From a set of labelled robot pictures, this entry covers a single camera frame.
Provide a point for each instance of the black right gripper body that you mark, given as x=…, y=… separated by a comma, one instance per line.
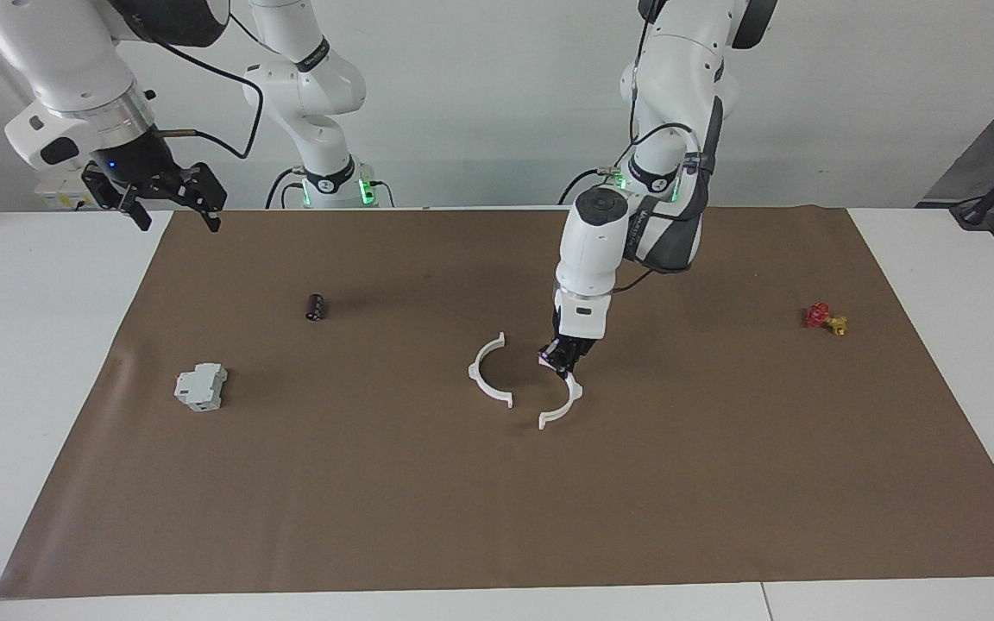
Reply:
x=143, y=168

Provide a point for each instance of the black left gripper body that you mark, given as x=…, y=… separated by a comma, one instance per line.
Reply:
x=575, y=349

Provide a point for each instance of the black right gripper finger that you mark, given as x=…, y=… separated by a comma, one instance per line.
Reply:
x=113, y=190
x=206, y=190

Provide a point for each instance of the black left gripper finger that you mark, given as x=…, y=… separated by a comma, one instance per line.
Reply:
x=549, y=357
x=569, y=371

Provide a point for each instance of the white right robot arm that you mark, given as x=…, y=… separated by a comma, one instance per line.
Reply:
x=53, y=52

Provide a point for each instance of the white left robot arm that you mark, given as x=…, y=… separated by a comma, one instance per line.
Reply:
x=600, y=241

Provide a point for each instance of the white power box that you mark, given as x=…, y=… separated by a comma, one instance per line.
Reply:
x=57, y=200

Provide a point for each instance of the brown table mat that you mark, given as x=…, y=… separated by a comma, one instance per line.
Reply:
x=497, y=500

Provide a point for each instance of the black cylindrical capacitor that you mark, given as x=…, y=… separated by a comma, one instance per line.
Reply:
x=316, y=307

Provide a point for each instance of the grey circuit breaker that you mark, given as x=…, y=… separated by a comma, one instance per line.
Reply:
x=199, y=386

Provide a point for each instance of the red handwheel brass valve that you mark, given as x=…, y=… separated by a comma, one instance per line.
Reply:
x=818, y=316

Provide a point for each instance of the dark grey panel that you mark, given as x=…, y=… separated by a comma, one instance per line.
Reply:
x=980, y=155

